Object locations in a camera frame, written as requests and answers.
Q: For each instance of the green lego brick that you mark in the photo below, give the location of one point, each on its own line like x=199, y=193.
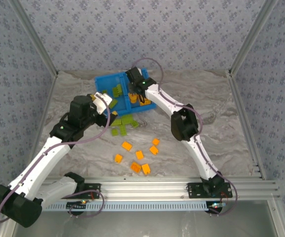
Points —
x=104, y=91
x=115, y=93
x=119, y=87
x=134, y=124
x=113, y=103
x=114, y=132
x=116, y=122
x=123, y=130

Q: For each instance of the large green lego plate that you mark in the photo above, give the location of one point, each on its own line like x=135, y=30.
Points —
x=127, y=120

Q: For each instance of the orange lego brick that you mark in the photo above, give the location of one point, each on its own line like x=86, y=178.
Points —
x=155, y=141
x=154, y=150
x=139, y=154
x=118, y=158
x=135, y=167
x=127, y=145
x=146, y=169

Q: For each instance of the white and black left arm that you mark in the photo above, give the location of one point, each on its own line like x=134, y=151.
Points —
x=18, y=209

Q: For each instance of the blue two-compartment plastic bin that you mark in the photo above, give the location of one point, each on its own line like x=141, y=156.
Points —
x=101, y=84

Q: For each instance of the orange lego window frame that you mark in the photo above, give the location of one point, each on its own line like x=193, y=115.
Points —
x=147, y=102

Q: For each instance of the aluminium table edge rail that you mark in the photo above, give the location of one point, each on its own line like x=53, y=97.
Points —
x=46, y=103
x=242, y=111

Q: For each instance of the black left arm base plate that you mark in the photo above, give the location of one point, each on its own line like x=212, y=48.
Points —
x=89, y=187

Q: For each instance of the wide aluminium mounting rail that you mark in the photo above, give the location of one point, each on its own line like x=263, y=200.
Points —
x=144, y=188

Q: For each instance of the aluminium frame post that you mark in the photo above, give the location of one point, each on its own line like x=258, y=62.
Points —
x=35, y=37
x=251, y=37

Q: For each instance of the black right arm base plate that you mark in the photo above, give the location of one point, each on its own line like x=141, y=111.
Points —
x=194, y=190

